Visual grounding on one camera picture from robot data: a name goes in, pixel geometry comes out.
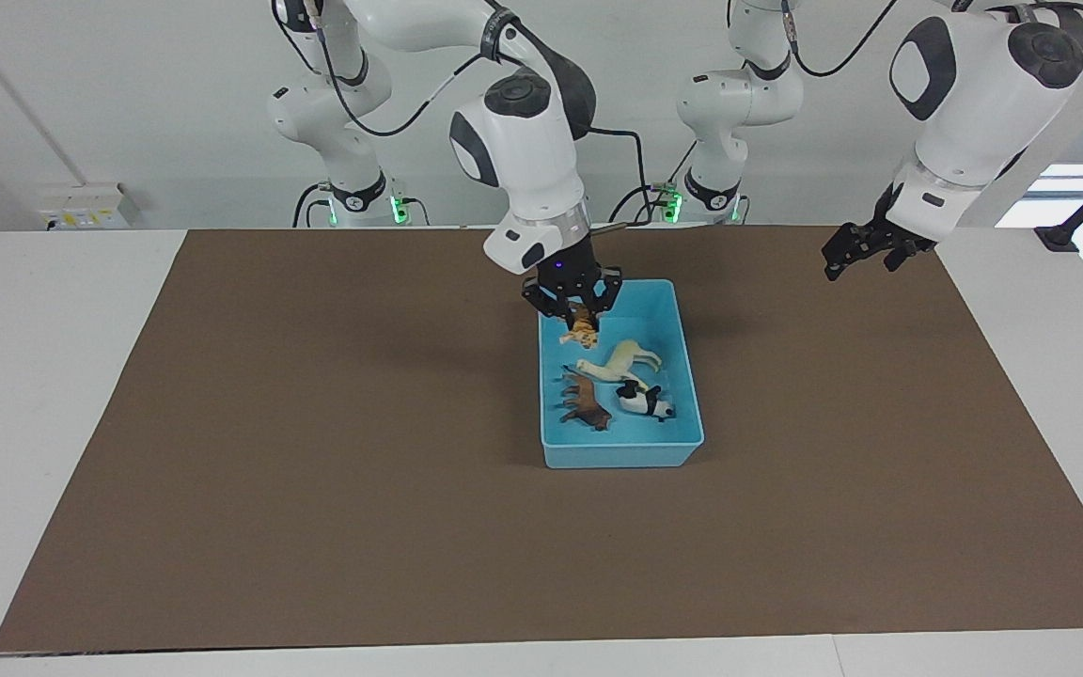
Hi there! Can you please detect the black white panda toy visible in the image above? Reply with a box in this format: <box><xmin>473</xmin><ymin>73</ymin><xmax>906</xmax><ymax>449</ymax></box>
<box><xmin>614</xmin><ymin>378</ymin><xmax>678</xmax><ymax>423</ymax></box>

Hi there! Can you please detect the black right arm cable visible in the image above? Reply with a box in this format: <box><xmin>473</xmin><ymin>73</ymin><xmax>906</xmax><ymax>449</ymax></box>
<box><xmin>271</xmin><ymin>0</ymin><xmax>644</xmax><ymax>227</ymax></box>

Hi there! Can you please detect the black right base cable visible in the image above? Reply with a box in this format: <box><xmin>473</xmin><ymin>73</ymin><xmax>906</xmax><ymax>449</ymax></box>
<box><xmin>291</xmin><ymin>182</ymin><xmax>332</xmax><ymax>228</ymax></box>

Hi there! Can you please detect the light blue storage box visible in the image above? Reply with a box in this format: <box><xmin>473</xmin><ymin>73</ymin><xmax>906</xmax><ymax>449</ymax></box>
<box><xmin>538</xmin><ymin>278</ymin><xmax>705</xmax><ymax>470</ymax></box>

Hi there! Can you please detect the black left base cable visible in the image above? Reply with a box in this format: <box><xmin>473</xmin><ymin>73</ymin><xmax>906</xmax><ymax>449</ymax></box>
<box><xmin>608</xmin><ymin>141</ymin><xmax>696</xmax><ymax>226</ymax></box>

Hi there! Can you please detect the orange striped tiger toy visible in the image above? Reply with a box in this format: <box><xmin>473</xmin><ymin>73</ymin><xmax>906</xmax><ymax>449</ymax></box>
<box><xmin>557</xmin><ymin>305</ymin><xmax>602</xmax><ymax>352</ymax></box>

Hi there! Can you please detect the white wall socket box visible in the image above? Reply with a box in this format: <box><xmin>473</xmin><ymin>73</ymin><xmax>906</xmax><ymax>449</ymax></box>
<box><xmin>38</xmin><ymin>182</ymin><xmax>141</xmax><ymax>232</ymax></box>

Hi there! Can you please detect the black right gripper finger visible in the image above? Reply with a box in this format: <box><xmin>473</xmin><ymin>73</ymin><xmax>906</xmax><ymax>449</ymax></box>
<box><xmin>589</xmin><ymin>269</ymin><xmax>625</xmax><ymax>317</ymax></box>
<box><xmin>522</xmin><ymin>281</ymin><xmax>567</xmax><ymax>326</ymax></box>

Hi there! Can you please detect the cream llama toy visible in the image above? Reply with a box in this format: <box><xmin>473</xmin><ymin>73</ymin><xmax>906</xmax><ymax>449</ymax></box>
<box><xmin>574</xmin><ymin>339</ymin><xmax>666</xmax><ymax>384</ymax></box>

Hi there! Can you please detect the brown table mat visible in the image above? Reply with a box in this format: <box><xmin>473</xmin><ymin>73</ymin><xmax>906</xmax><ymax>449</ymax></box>
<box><xmin>0</xmin><ymin>226</ymin><xmax>1083</xmax><ymax>653</ymax></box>

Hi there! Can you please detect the brown lion toy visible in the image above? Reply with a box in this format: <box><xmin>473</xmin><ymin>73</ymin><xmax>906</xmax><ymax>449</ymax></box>
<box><xmin>557</xmin><ymin>368</ymin><xmax>615</xmax><ymax>433</ymax></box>

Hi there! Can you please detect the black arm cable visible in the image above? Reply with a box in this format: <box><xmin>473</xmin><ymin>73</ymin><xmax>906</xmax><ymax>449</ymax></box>
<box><xmin>271</xmin><ymin>0</ymin><xmax>644</xmax><ymax>227</ymax></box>
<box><xmin>779</xmin><ymin>0</ymin><xmax>1083</xmax><ymax>80</ymax></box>

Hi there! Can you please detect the black base cable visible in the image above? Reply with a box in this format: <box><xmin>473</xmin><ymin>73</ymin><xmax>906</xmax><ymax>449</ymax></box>
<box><xmin>608</xmin><ymin>141</ymin><xmax>696</xmax><ymax>226</ymax></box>
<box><xmin>291</xmin><ymin>182</ymin><xmax>332</xmax><ymax>228</ymax></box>

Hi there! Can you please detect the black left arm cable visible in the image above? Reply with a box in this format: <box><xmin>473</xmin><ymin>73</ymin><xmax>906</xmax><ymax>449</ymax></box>
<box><xmin>779</xmin><ymin>0</ymin><xmax>1083</xmax><ymax>80</ymax></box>

